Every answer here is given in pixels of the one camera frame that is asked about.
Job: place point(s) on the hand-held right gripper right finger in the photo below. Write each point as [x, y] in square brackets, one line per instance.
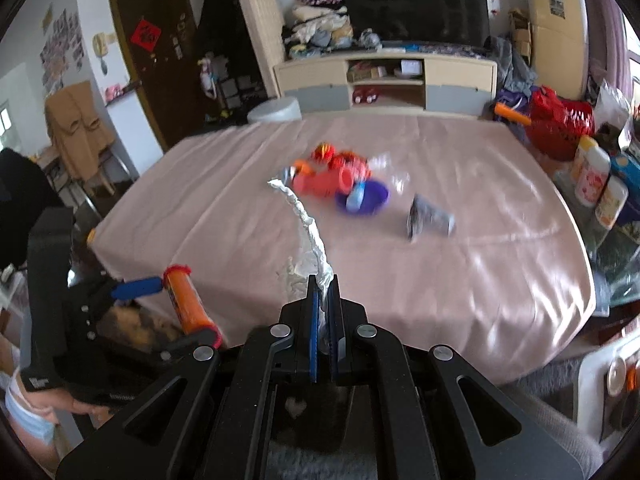
[334, 310]

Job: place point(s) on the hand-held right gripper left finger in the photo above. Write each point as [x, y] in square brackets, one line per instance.
[314, 330]

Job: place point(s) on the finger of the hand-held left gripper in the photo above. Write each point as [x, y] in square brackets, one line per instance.
[175, 347]
[137, 288]

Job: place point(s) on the orange cylindrical tube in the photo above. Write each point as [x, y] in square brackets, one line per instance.
[187, 305]

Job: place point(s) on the white plastic wrapper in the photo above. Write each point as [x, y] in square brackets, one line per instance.
[310, 232]

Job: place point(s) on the red paper wrapper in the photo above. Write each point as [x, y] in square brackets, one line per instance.
[352, 165]

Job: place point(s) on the person's left hand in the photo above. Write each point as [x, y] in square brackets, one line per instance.
[75, 402]

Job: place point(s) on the black cloth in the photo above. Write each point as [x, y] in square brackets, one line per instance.
[25, 200]

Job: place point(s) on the purple plastic bowl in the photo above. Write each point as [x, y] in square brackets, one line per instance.
[372, 200]

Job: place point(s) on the coral plastic cup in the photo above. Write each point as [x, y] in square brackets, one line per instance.
[322, 185]

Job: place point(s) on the person's own body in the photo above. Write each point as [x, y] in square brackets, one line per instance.
[27, 410]

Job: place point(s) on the grey foil packet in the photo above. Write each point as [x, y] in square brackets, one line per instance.
[430, 217]

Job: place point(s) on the clear plastic wrap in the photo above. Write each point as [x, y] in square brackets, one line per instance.
[390, 172]

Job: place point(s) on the white cabinet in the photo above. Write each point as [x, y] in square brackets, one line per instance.
[135, 135]

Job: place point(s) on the brown coat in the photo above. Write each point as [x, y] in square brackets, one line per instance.
[77, 130]

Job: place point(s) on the red plush ball ornament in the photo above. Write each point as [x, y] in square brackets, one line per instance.
[325, 152]

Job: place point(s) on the pink toy car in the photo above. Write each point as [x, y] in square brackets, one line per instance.
[117, 92]

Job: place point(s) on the white round stool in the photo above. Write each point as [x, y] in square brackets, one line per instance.
[275, 110]

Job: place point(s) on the dark brown door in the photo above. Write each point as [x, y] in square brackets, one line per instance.
[150, 80]

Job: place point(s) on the white pink hanging bag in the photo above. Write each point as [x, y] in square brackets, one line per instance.
[206, 77]

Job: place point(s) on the beige television cabinet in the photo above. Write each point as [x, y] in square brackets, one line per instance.
[310, 77]

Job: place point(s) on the small tan box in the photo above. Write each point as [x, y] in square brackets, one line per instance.
[365, 72]

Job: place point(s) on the red diamond door decoration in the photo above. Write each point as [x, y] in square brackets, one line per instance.
[145, 36]

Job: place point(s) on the white box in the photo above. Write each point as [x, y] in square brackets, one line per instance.
[411, 68]

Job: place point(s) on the dark hanging coats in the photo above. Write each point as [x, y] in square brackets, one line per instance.
[225, 30]

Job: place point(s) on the purple bag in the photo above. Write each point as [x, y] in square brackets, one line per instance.
[510, 97]

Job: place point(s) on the pile of clothes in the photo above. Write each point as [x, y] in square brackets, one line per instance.
[317, 30]

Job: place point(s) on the white bottle red label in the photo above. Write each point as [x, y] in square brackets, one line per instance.
[591, 175]

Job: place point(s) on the red plastic basket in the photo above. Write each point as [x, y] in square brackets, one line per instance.
[560, 125]

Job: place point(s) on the white bottle orange label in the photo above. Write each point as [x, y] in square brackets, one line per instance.
[611, 205]

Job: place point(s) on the grey clothing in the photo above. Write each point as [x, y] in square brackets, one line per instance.
[510, 65]

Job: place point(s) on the black television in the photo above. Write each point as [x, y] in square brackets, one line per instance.
[415, 7]

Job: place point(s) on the blue box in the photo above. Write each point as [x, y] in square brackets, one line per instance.
[627, 180]

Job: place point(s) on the tall cardboard box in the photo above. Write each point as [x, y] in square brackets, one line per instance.
[555, 35]

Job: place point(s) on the wall photo collage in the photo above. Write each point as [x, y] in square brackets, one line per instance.
[62, 50]

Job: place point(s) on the beige wall intercom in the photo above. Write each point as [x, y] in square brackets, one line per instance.
[102, 47]

